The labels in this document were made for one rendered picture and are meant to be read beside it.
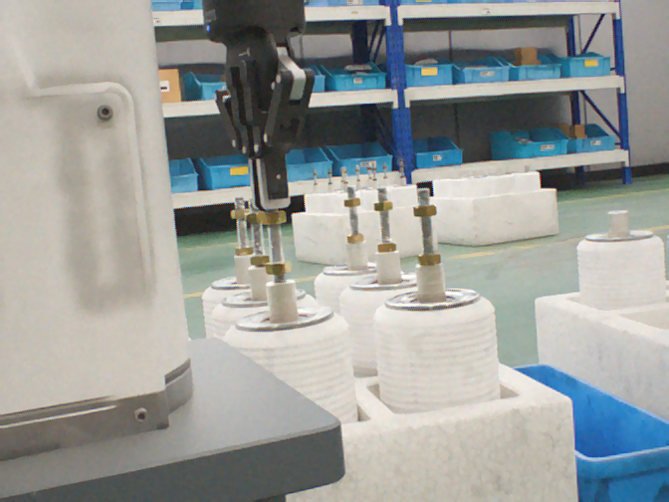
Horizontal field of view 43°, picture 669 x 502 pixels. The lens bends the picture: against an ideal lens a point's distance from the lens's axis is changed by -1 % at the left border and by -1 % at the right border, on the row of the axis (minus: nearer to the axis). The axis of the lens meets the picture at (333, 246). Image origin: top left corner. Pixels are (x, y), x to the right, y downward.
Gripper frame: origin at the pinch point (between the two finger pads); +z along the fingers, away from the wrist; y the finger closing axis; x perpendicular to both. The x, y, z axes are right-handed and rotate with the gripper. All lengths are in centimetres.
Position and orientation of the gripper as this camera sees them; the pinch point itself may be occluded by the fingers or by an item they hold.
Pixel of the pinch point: (269, 182)
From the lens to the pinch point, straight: 64.3
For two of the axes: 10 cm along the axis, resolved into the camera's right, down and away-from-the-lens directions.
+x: 8.6, -1.2, 4.9
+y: 5.0, 0.4, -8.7
